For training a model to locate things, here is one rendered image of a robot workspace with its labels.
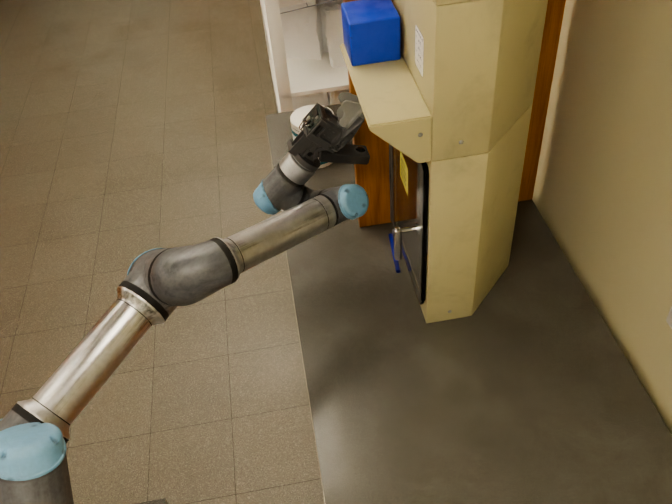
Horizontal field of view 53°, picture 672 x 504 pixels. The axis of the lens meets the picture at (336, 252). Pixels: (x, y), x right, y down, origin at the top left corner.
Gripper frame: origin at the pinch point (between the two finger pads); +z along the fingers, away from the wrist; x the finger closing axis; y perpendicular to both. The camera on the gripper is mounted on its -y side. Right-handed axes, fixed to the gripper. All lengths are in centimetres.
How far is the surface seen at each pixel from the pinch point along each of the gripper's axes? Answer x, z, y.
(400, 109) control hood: -19.8, 7.7, 5.2
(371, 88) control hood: -11.2, 5.2, 7.8
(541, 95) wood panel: 13.6, 21.3, -41.7
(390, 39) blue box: -2.2, 12.6, 7.0
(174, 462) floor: 9, -154, -47
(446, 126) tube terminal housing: -23.5, 11.3, -1.9
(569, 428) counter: -56, -14, -54
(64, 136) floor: 239, -203, 3
